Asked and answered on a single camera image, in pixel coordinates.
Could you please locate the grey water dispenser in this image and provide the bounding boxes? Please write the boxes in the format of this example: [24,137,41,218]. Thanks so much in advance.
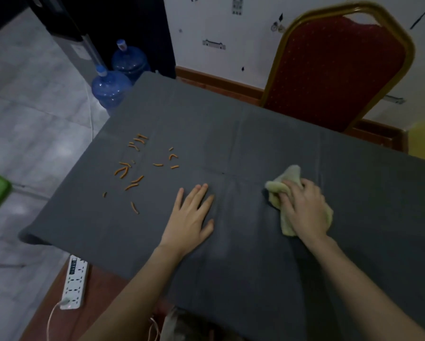
[29,0,107,86]

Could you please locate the blue water jug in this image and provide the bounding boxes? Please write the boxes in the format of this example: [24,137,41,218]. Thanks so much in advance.
[111,39,151,85]
[91,65,133,111]

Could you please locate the white power cable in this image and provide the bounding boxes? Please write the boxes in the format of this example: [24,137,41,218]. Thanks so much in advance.
[46,299,71,341]

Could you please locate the white power strip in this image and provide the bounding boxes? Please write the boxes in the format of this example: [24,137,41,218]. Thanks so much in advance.
[59,255,89,311]

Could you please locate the scattered orange snack sticks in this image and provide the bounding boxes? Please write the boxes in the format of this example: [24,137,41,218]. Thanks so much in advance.
[102,134,180,215]

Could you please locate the red chair with gold frame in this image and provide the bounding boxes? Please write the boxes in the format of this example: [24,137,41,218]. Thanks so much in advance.
[260,0,416,134]

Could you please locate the grey tablecloth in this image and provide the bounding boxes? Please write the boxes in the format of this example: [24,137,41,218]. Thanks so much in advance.
[18,71,425,341]

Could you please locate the yellow cleaning cloth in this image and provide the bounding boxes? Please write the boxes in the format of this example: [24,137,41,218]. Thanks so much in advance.
[264,165,334,238]

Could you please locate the person's left forearm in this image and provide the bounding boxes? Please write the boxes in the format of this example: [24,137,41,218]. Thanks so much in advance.
[79,245,184,341]

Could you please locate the person's right forearm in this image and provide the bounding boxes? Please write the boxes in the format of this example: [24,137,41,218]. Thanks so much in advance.
[298,235,425,341]

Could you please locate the person's left hand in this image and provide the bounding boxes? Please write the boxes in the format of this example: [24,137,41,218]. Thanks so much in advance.
[159,183,216,259]

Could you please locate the person's right hand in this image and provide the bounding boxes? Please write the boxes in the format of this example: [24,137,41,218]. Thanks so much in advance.
[279,178,331,242]

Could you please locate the brown wooden baseboard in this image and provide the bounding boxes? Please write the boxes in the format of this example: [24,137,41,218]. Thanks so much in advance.
[175,65,409,154]

